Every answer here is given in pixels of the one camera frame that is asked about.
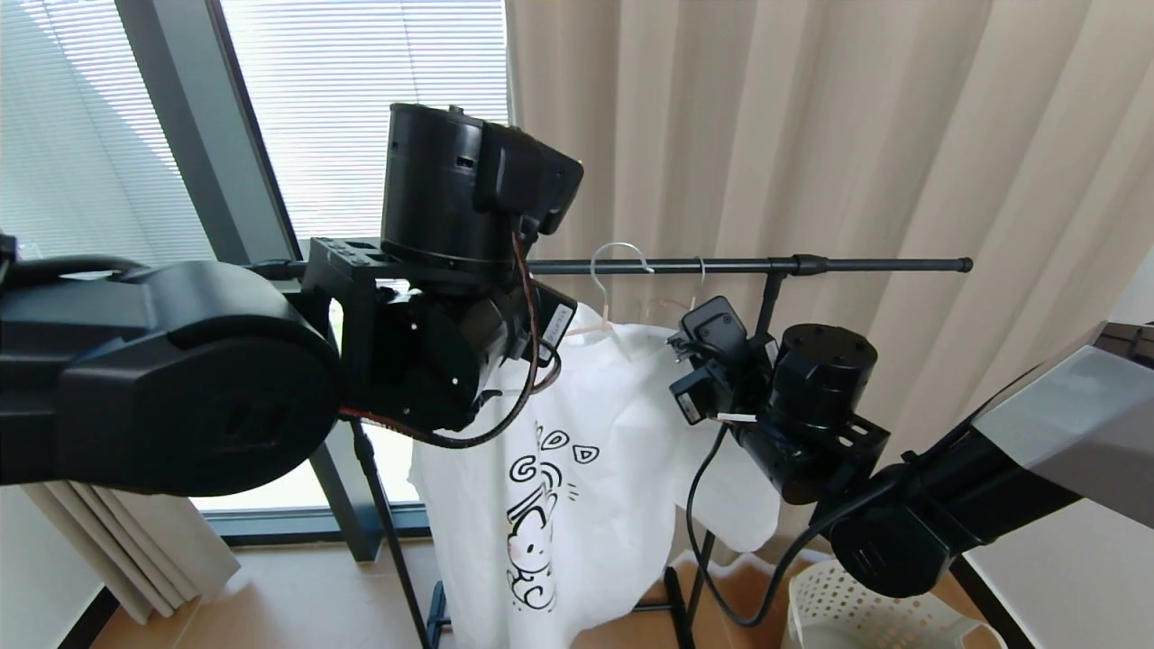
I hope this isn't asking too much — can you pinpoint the white laundry basket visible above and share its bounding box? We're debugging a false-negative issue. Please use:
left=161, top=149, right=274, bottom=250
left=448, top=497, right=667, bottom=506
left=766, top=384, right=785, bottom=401
left=787, top=559, right=1009, bottom=649

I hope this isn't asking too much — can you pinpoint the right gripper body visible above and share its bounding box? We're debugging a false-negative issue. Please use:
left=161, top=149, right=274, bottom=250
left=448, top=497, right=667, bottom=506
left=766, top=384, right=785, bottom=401
left=669, top=361, right=892, bottom=507

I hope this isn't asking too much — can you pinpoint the white garment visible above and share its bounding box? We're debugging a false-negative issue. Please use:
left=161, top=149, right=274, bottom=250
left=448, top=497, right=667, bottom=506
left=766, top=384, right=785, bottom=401
left=408, top=302, right=782, bottom=649

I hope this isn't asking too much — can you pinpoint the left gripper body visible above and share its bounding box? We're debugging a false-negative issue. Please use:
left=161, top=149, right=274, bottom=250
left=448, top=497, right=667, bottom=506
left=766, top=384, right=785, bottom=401
left=347, top=278, right=579, bottom=434

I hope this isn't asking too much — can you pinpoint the black clothes rack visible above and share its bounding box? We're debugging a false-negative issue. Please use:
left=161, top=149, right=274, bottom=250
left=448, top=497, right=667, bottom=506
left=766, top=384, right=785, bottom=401
left=245, top=255, right=975, bottom=649

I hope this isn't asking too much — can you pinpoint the window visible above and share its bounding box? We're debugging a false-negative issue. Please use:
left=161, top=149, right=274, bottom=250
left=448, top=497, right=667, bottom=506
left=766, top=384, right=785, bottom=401
left=0, top=0, right=519, bottom=546

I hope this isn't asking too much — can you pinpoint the beige curtain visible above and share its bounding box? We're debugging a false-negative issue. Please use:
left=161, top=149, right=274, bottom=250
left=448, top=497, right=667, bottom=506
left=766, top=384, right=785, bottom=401
left=503, top=0, right=1154, bottom=578
left=18, top=482, right=243, bottom=625

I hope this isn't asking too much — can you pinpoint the pink clothes hanger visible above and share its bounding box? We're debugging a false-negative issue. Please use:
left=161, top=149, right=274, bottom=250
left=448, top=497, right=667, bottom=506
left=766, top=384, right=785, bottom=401
left=563, top=242, right=655, bottom=348
left=638, top=257, right=710, bottom=327

